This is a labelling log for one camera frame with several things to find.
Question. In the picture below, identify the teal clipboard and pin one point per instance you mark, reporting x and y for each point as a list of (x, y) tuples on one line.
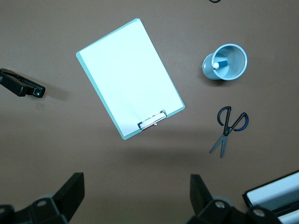
[(103, 99)]

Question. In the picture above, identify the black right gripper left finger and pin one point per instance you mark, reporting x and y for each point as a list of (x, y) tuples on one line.
[(70, 196)]

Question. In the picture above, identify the black stapler with red end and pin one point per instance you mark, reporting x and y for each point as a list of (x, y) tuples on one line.
[(16, 85)]

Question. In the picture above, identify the blue marker with white cap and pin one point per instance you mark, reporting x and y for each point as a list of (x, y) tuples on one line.
[(222, 63)]

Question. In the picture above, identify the light blue mesh pen cup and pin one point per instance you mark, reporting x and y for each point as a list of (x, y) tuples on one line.
[(210, 70)]

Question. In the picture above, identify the metal clipboard clip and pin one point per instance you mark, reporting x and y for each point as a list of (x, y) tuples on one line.
[(151, 120)]

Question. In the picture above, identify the white paper sheet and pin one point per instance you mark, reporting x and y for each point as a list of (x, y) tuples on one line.
[(130, 77)]

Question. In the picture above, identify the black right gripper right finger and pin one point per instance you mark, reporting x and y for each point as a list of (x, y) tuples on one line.
[(203, 205)]

